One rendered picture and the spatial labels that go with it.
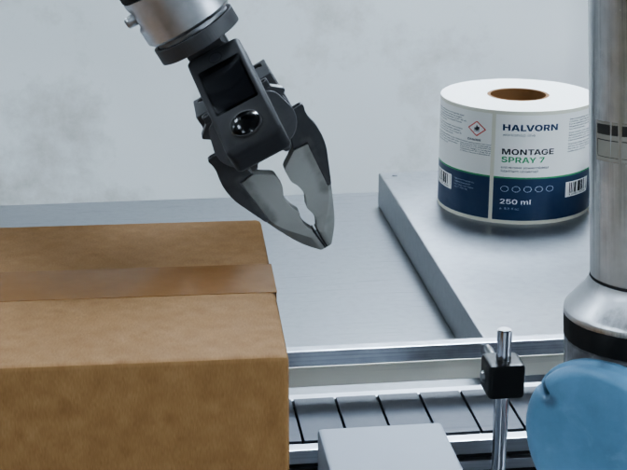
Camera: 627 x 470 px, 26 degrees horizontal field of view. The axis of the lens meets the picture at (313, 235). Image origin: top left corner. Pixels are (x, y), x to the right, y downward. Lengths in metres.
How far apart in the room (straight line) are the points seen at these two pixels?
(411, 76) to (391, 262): 2.56
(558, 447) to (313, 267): 0.95
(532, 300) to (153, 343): 0.80
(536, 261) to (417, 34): 2.69
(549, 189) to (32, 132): 2.93
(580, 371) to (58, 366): 0.28
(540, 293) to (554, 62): 2.81
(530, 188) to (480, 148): 0.08
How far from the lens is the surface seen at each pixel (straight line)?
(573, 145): 1.73
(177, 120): 4.35
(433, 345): 1.14
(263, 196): 1.11
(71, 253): 0.88
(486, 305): 1.45
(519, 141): 1.70
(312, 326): 1.52
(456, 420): 1.20
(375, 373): 1.22
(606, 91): 0.74
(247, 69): 1.05
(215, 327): 0.75
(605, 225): 0.76
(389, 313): 1.56
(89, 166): 4.45
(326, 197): 1.11
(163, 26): 1.06
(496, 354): 1.09
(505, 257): 1.60
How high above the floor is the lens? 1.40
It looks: 18 degrees down
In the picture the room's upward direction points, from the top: straight up
